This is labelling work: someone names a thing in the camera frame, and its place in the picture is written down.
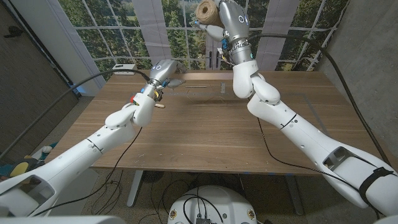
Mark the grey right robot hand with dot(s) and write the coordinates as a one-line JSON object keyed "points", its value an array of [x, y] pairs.
{"points": [[234, 21]]}

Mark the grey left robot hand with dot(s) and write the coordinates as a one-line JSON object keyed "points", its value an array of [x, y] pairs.
{"points": [[163, 70]]}

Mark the jute twine spool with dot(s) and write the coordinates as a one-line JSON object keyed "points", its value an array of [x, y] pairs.
{"points": [[206, 12]]}

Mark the wooden slat hanger with clips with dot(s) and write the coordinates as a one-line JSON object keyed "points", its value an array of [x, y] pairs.
{"points": [[205, 76]]}

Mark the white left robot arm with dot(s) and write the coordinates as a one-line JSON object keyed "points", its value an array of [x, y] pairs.
{"points": [[77, 155]]}

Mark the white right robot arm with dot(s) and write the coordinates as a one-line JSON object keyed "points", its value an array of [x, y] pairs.
{"points": [[311, 133]]}

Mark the colourful striped wooden maraca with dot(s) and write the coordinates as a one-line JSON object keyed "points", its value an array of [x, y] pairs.
{"points": [[160, 105]]}

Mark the white power strip box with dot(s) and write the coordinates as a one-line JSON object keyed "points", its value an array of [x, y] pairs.
{"points": [[124, 67]]}

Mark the printed forest window backdrop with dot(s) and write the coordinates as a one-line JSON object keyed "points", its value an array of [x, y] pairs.
{"points": [[155, 31]]}

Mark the small blue object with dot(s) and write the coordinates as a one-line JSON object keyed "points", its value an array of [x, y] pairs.
{"points": [[79, 89]]}

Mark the black round ribbed foot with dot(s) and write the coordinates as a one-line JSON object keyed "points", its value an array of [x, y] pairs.
{"points": [[153, 176]]}

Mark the white table leg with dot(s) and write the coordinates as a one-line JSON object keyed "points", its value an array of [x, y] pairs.
{"points": [[135, 189]]}

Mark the white and teal object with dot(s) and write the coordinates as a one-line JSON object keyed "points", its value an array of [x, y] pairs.
{"points": [[47, 149]]}

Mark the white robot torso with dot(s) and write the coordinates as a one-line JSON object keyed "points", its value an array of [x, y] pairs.
{"points": [[230, 205]]}

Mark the black shoe with yellow insole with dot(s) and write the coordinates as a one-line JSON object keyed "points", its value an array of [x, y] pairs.
{"points": [[20, 168]]}

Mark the grey table leg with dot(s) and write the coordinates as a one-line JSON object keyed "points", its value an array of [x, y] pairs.
{"points": [[294, 196]]}

